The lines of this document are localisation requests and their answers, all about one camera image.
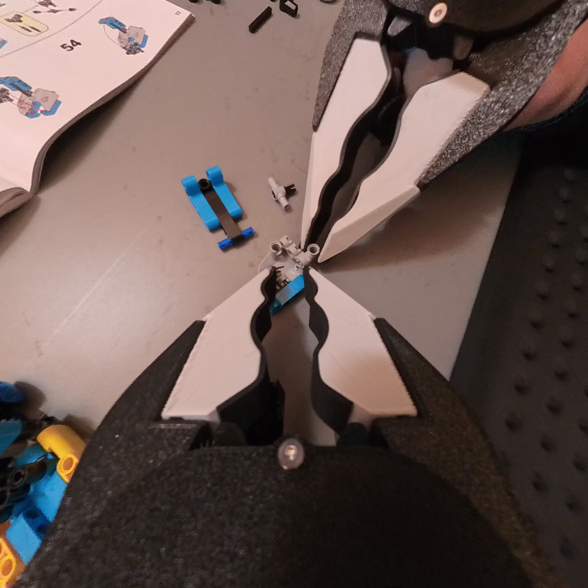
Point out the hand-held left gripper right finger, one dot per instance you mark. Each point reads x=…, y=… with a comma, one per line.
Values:
x=363, y=363

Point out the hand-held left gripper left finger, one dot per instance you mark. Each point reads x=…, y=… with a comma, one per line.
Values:
x=220, y=363

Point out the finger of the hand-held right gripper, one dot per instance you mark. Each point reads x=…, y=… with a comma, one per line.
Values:
x=413, y=151
x=349, y=92

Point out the blue grey brick assembly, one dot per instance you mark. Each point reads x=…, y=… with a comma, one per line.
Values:
x=289, y=289

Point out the grey connector with black pin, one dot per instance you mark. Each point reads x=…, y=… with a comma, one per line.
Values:
x=278, y=193

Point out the grey desk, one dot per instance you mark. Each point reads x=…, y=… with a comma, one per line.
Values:
x=138, y=298

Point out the pile of small brick parts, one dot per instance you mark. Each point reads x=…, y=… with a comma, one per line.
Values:
x=259, y=20

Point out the blue beams black axle assembly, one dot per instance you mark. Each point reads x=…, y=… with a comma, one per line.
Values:
x=206, y=202

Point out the blue yellow brick vehicle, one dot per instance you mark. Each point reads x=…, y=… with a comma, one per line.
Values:
x=32, y=473

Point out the open instruction booklet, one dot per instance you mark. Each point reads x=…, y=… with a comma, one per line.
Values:
x=69, y=92

